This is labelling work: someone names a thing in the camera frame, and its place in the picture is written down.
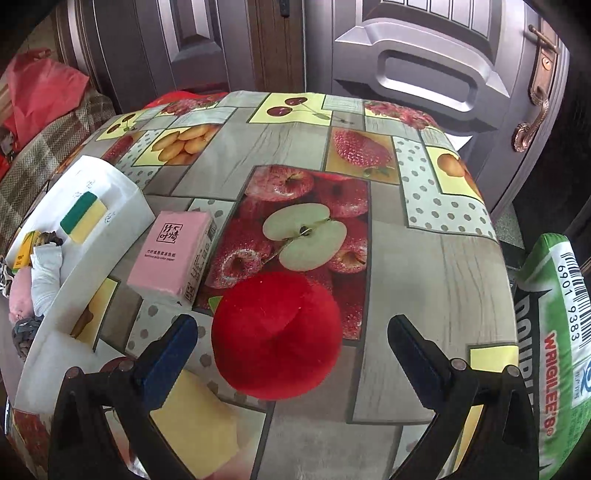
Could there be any copper door handle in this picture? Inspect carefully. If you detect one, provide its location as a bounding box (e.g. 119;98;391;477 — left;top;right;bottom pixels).
512;25;561;153

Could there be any white sock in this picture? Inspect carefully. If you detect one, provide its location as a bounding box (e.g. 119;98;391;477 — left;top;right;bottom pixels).
30;244;64;317

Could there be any pink fluffy ball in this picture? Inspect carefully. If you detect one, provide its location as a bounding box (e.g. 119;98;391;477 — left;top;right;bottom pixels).
9;267;40;324

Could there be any yellow sponge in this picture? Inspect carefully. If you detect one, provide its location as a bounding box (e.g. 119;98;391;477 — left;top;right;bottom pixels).
60;191;109;245

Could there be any white shallow cardboard box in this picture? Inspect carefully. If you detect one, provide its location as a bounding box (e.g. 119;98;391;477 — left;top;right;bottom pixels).
0;155;157;402

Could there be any plaid blanket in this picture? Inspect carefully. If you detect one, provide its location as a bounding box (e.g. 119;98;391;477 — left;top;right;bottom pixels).
0;90;116;250

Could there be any pink tissue pack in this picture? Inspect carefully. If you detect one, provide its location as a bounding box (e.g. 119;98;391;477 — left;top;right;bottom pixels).
127;210;218;305

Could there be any fruit print tablecloth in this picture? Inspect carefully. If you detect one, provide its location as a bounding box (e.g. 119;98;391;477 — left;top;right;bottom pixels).
0;90;520;480

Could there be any dark brown braided hair tie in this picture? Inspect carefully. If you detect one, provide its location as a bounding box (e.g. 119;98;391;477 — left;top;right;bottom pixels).
36;231;66;250

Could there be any cow print scrunchie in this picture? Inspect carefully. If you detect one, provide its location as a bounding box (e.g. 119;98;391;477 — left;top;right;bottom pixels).
0;256;14;298

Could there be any yellow tissue pack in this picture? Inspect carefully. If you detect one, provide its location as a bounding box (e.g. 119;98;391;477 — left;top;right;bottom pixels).
11;231;42;269

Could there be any blue grey braided hair tie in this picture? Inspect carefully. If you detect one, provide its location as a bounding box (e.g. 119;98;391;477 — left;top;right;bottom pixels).
11;318;44;361

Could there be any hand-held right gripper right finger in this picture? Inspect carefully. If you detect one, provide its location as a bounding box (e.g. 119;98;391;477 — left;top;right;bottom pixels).
387;315;539;480

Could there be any red plush apple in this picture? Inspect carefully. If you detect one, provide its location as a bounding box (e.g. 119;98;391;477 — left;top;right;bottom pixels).
211;271;343;400

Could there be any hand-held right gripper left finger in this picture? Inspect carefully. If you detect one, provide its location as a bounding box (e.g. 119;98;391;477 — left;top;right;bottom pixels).
48;314;199;480

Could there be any purple metal door with handle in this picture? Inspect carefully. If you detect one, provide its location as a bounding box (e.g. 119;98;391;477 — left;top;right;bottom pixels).
302;0;573;204

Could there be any pale yellow foam piece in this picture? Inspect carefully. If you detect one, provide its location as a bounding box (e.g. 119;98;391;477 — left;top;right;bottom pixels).
150;369;241;480

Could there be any red bag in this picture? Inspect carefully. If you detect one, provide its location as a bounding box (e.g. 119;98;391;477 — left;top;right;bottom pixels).
4;48;90;148

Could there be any purple metal door leaf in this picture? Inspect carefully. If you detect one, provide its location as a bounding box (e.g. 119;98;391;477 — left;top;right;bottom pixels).
55;0;259;114

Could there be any green Wrigley's gum pack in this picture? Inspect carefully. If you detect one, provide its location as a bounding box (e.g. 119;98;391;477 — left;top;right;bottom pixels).
515;233;591;480

